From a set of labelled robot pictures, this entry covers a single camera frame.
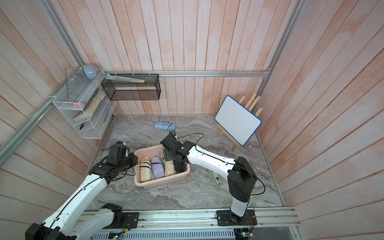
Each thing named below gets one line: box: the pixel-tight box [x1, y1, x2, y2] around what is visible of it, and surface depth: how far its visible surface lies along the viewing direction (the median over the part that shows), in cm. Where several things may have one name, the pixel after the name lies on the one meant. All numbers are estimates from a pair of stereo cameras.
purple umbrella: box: [151, 153, 165, 180], surface depth 86 cm
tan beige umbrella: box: [164, 160, 177, 177], surface depth 83 cm
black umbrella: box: [173, 159, 187, 173], surface depth 82 cm
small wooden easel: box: [214, 93, 263, 152], surface depth 91 cm
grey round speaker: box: [82, 63, 99, 80], surface depth 85 cm
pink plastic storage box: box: [134, 145, 191, 189], surface depth 77 cm
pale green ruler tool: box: [104, 73, 146, 83], surface depth 92 cm
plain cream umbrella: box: [140, 156, 154, 182], surface depth 83 cm
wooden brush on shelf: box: [73, 88, 106, 122], surface depth 83 cm
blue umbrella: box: [154, 121, 177, 131], surface depth 112 cm
